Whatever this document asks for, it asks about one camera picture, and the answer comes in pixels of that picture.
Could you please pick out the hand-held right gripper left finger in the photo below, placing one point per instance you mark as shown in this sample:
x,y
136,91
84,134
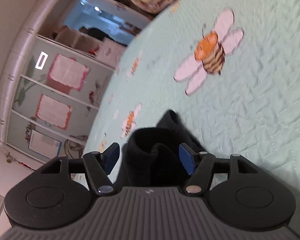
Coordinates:
x,y
111,158

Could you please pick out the white corner shelf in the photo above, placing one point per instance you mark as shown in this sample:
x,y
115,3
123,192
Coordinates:
x,y
72,38

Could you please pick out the black pants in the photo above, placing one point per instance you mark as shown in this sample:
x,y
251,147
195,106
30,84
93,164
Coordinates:
x,y
140,142

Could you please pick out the blue framed wall poster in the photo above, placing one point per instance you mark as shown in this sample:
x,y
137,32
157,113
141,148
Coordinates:
x,y
43,142

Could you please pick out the bee-printed green bedspread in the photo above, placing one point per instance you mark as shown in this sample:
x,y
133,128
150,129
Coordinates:
x,y
265,105

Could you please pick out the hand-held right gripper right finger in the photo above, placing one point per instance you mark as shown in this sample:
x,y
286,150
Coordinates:
x,y
187,160

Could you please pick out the white drawer cabinet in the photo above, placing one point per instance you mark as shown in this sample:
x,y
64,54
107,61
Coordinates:
x,y
110,52

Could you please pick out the pink framed wall poster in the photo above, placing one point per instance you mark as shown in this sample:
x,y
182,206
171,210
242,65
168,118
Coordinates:
x,y
67,71

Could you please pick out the orange framed wall poster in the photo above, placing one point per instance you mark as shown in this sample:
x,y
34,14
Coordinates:
x,y
53,111

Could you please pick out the wall lamp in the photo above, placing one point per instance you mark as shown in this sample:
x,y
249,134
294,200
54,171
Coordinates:
x,y
8,155

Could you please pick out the red hanging ornament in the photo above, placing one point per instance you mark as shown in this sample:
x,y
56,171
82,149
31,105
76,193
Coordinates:
x,y
23,165

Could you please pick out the sliding door wardrobe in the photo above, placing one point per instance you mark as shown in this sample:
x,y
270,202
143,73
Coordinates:
x,y
27,92

